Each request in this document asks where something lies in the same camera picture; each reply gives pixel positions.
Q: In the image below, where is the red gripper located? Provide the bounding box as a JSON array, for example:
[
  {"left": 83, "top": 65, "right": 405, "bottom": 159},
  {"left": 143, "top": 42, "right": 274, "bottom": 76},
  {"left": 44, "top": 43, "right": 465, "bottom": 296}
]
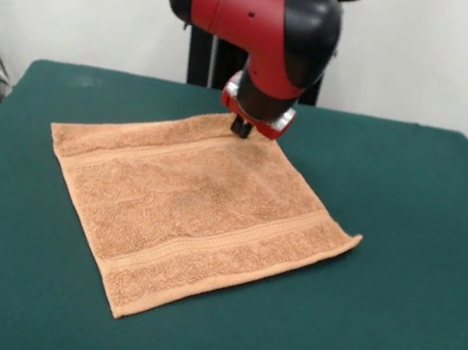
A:
[{"left": 214, "top": 69, "right": 303, "bottom": 147}]

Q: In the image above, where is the tan terry cloth towel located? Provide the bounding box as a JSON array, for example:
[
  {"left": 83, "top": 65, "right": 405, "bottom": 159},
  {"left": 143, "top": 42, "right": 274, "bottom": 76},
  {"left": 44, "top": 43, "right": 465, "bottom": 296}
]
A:
[{"left": 19, "top": 84, "right": 380, "bottom": 350}]

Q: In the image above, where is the dark green table cloth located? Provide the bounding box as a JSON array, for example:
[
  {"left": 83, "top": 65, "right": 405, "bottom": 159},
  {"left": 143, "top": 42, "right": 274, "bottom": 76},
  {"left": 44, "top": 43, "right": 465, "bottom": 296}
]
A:
[{"left": 0, "top": 49, "right": 468, "bottom": 350}]

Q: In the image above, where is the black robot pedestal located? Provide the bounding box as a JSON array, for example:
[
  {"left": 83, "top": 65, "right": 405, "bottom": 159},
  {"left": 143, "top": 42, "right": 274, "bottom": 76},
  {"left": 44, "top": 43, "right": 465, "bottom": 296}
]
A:
[{"left": 172, "top": 0, "right": 368, "bottom": 113}]

